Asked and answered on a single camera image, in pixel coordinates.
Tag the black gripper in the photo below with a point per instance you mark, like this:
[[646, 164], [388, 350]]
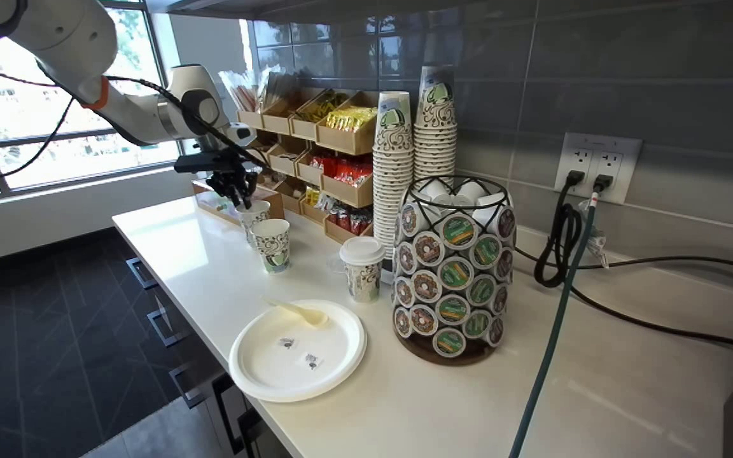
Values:
[[215, 162]]

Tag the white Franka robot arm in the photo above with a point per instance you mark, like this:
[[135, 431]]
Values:
[[69, 42]]

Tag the open patterned paper cup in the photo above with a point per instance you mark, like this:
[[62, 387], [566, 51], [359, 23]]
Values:
[[273, 248]]

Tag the paper cup with white lid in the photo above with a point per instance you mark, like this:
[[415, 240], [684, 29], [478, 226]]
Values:
[[361, 270]]

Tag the wooden tea bag box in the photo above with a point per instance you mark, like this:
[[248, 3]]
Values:
[[266, 202]]

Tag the clear bag of packets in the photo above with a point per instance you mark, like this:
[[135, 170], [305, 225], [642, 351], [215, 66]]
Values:
[[242, 90]]

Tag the wooden bin organizer rack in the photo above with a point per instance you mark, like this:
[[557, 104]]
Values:
[[337, 141]]

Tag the red packets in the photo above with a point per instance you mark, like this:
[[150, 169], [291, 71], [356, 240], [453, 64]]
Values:
[[347, 170]]

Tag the green and yellow packets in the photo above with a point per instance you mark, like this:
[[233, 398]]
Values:
[[319, 104]]

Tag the yellow sweetener packets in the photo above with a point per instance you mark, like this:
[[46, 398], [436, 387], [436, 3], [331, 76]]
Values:
[[351, 118]]

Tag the tall stack of paper cups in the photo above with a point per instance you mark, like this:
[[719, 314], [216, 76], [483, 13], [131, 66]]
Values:
[[392, 169], [436, 128]]

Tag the white paper plate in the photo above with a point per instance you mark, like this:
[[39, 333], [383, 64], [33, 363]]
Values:
[[299, 351]]

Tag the white wall power outlet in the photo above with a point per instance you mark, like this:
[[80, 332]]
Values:
[[597, 162]]

